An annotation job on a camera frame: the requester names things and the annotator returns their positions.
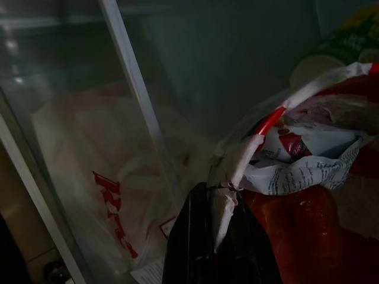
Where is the red paper bucket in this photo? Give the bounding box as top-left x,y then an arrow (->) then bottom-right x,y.
207,59 -> 379,284

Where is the white red-print plastic bag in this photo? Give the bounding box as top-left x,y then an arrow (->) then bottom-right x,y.
31,94 -> 193,269

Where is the white printed sachet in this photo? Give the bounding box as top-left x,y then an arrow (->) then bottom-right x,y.
238,137 -> 367,198

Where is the red ketchup sachet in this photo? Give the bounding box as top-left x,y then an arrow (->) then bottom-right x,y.
260,122 -> 319,163

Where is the silver refrigerator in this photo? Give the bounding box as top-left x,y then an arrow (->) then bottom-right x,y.
0,0 -> 379,284

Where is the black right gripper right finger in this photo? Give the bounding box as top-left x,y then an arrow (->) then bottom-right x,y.
214,191 -> 282,284

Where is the green packet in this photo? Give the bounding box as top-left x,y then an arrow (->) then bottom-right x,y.
312,4 -> 379,67

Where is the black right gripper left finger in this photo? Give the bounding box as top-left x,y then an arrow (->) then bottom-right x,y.
162,182 -> 216,284

